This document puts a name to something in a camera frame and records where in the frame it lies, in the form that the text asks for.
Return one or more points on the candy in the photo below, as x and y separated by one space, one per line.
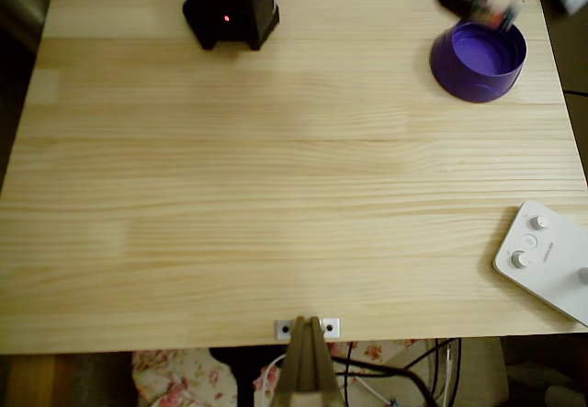
487 12

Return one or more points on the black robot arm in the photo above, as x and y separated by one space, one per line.
229 16

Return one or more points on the purple bowl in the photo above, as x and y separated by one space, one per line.
459 81

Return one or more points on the white control pad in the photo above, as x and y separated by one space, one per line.
546 260

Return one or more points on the black aluminium mast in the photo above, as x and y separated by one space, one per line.
305 370

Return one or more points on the grey curtain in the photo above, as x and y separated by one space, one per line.
23 3

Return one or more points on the black support leg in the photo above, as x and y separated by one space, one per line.
239 379

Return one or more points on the floral fabric cushion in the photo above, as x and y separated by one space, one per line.
174 379

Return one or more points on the aluminium corner bracket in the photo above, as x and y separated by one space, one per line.
333 328

